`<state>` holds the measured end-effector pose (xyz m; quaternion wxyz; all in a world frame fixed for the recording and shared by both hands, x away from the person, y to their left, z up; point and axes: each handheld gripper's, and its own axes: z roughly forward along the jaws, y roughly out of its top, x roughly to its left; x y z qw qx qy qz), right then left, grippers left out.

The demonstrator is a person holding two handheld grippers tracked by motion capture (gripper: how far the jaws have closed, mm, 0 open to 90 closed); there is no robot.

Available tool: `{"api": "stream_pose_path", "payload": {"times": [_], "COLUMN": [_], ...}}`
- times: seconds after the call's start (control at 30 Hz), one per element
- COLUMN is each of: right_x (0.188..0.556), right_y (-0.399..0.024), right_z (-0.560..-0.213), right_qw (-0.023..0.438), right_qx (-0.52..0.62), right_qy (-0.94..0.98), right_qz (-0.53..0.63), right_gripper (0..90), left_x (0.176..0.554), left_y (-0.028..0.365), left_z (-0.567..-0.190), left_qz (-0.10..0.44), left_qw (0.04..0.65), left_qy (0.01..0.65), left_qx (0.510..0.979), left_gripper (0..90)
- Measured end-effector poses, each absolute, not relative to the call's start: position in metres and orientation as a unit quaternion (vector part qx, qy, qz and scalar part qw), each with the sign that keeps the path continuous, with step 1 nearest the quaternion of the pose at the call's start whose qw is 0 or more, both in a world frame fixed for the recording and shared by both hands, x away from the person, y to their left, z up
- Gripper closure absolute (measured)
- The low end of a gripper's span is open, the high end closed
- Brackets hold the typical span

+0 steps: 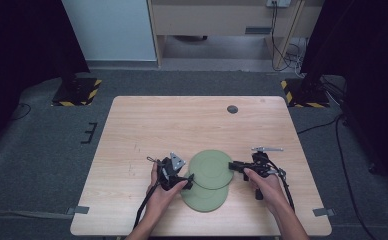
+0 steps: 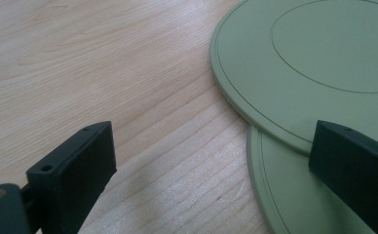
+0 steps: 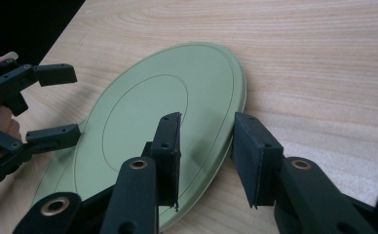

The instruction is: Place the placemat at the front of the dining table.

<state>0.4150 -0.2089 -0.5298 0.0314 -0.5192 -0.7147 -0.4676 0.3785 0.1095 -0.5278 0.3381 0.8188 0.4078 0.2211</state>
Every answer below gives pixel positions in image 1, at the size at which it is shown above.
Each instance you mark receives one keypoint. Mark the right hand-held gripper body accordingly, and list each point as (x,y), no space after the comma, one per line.
(260,163)

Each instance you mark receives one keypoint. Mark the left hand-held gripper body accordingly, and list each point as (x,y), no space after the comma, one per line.
(170,171)

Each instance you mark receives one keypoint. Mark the green round plate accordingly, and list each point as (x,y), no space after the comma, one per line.
(203,200)
(210,168)

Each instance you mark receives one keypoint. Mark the person's right hand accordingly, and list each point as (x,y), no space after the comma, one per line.
(268,190)

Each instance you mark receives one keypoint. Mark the person's left hand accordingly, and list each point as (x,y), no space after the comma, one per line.
(162,200)

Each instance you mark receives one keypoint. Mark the grey round table grommet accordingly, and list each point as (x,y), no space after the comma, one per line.
(232,109)

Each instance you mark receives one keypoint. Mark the grey tape strip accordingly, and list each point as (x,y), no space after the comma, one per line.
(323,212)
(78,210)

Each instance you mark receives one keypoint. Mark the black stand with striped base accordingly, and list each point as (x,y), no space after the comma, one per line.
(77,90)
(307,93)

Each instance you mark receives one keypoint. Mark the dark curtain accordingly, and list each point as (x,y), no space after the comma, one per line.
(18,50)
(372,66)

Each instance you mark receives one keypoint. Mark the white wall socket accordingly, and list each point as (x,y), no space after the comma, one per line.
(278,2)

